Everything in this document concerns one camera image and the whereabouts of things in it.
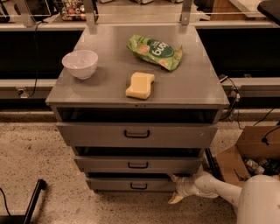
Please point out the can inside cardboard box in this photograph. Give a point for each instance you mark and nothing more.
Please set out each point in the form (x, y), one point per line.
(253, 166)

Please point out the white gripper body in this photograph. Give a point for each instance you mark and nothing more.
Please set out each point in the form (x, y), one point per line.
(183, 185)

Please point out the grey drawer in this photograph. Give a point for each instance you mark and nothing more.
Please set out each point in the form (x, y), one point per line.
(130, 184)
(106, 164)
(137, 135)

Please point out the grey top drawer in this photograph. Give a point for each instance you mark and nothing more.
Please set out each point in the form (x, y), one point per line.
(137, 135)

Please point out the white bowl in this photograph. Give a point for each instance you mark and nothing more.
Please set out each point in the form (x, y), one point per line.
(81, 64)

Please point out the grey metal drawer cabinet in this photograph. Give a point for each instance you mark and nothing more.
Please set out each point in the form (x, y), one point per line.
(191, 94)

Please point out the green chip bag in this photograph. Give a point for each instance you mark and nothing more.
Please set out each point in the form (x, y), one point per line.
(155, 51)

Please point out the black bar beside cabinet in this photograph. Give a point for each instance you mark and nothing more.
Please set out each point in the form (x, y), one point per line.
(212, 164)

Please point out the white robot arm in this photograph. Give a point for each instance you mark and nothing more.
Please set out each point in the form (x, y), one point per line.
(256, 202)

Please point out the black metal stand leg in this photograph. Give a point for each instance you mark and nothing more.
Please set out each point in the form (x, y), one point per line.
(27, 216)

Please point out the yellow sponge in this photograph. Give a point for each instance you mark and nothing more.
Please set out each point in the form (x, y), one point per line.
(140, 85)

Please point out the grey bottom drawer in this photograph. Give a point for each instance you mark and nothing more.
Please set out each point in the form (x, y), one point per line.
(130, 184)

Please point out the basket of colourful items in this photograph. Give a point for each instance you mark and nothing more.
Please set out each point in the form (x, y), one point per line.
(73, 10)

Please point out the grey middle drawer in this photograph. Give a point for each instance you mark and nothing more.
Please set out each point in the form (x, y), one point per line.
(106, 164)

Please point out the cardboard box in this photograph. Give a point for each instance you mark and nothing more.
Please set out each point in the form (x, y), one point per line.
(256, 143)

